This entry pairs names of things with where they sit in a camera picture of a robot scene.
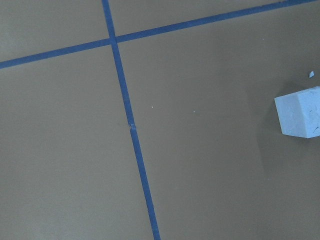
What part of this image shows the light blue foam block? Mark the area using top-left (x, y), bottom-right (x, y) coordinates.
top-left (274, 86), bottom-right (320, 139)

